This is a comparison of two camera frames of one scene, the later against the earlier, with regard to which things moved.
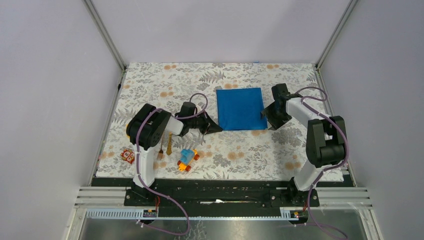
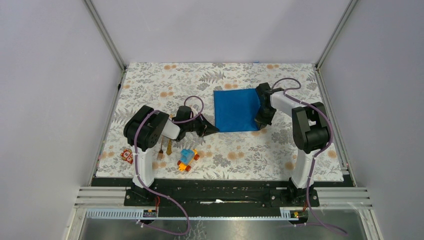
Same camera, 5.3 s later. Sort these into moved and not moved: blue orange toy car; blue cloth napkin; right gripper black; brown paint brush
Moved: right gripper black
Not moved: blue cloth napkin; blue orange toy car; brown paint brush
